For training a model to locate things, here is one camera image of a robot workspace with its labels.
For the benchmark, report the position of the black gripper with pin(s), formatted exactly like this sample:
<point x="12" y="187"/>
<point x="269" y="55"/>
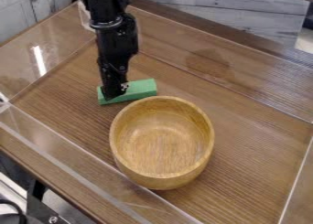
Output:
<point x="117" y="41"/>

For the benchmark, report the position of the green rectangular block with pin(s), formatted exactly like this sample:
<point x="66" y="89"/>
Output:
<point x="139" y="90"/>

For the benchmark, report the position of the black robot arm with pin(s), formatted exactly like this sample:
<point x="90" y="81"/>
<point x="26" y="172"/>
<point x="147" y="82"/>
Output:
<point x="105" y="12"/>

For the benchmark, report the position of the brown wooden bowl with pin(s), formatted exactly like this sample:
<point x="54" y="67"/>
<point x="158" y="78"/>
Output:
<point x="162" y="141"/>

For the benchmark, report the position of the clear acrylic tray wall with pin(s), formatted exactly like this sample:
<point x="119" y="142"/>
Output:
<point x="250" y="83"/>

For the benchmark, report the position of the black table leg frame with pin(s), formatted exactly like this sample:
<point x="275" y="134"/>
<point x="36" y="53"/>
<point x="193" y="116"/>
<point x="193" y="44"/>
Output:
<point x="36" y="209"/>

